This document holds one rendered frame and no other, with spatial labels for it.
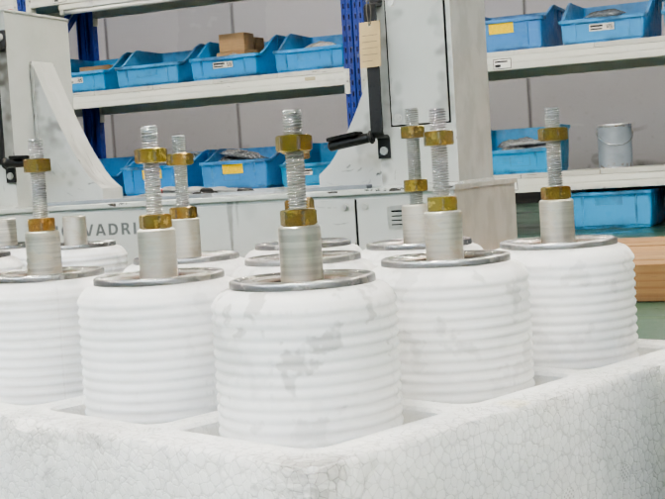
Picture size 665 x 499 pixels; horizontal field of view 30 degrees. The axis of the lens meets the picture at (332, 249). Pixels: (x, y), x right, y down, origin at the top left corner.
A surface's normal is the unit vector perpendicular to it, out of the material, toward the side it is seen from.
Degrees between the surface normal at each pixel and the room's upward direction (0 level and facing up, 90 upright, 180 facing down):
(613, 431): 90
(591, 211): 93
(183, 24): 90
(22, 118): 90
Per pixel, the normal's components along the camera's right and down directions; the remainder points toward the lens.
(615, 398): 0.72, 0.00
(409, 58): -0.39, 0.08
